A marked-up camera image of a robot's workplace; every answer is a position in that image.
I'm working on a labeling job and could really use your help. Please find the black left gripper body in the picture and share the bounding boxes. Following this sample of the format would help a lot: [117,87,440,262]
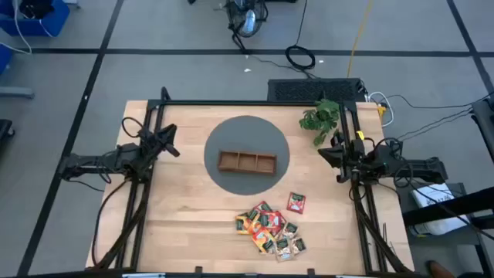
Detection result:
[140,128,171,156]

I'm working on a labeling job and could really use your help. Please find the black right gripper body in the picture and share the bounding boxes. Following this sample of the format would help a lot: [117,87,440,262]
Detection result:
[318,146,348,171]

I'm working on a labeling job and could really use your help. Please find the red strawberry tea bag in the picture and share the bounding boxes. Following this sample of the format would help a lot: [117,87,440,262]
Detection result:
[259,210,288,237]
[254,200,274,215]
[286,192,307,215]

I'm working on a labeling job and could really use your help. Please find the beige vanilla cinnamon tea bag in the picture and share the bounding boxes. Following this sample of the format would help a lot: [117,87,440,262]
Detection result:
[282,222,299,240]
[274,237,293,263]
[291,236,308,256]

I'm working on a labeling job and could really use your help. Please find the orange mango tea bag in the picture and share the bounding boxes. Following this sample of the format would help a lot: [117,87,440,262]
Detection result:
[235,214,252,236]
[251,227,277,255]
[245,208,262,232]

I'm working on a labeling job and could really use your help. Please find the green leafy plant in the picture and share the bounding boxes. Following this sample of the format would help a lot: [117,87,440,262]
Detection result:
[299,98,341,147]

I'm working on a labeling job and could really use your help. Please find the black computer case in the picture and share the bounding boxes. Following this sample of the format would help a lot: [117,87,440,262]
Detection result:
[267,78,367,103]

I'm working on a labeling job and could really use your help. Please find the grey side table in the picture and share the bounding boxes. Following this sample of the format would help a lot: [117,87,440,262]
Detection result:
[395,181,483,246]

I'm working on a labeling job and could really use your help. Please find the round grey woven placemat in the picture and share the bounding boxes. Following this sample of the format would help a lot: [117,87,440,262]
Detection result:
[203,114,291,196]

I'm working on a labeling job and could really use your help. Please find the wooden three-compartment tray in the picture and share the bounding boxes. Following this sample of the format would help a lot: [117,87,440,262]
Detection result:
[217,149,279,176]

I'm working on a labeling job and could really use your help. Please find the white paper booklet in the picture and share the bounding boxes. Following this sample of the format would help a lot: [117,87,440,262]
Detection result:
[408,182,471,237]

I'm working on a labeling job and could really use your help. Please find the black metal bar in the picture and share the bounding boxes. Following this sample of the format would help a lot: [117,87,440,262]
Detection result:
[401,186,494,229]

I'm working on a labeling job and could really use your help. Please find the person's shoe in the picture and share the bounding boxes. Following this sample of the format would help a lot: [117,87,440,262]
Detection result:
[426,259,457,278]

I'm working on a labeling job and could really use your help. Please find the grey cart base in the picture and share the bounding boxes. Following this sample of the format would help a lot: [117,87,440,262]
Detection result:
[0,86,36,100]

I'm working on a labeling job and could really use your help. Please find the blue bin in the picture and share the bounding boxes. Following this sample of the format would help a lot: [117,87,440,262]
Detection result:
[0,45,13,75]
[0,0,72,38]

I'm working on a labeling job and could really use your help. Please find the black bag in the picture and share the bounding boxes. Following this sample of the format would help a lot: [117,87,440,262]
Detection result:
[18,0,56,19]

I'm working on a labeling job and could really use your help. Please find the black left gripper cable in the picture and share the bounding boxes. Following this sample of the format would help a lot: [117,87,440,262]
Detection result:
[120,116,147,139]

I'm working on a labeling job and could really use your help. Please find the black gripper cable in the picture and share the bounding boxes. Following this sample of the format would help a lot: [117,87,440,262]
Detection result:
[362,135,416,191]
[120,116,147,139]

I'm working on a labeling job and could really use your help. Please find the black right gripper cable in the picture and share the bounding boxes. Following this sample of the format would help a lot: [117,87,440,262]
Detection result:
[362,135,416,191]

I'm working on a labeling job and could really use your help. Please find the looped white cable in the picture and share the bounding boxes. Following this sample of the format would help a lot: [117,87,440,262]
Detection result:
[368,91,395,128]

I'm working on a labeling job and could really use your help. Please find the black aluminium table frame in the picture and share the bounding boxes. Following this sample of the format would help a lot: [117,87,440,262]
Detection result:
[85,86,417,278]

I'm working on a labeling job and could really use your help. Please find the coiled black floor cable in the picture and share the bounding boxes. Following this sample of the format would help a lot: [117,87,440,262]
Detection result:
[284,0,317,73]

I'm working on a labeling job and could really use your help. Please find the black left base cable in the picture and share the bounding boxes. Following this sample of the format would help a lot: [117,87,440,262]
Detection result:
[90,178,131,268]

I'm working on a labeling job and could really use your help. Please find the yellow floor cable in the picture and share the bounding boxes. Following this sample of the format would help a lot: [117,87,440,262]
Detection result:
[346,0,375,78]

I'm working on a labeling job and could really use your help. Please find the black wire floor fan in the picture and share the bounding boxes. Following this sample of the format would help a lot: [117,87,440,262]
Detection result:
[223,0,269,53]

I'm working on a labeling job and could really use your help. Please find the thin white cable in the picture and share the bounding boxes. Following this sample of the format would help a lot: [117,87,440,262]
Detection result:
[0,0,55,55]

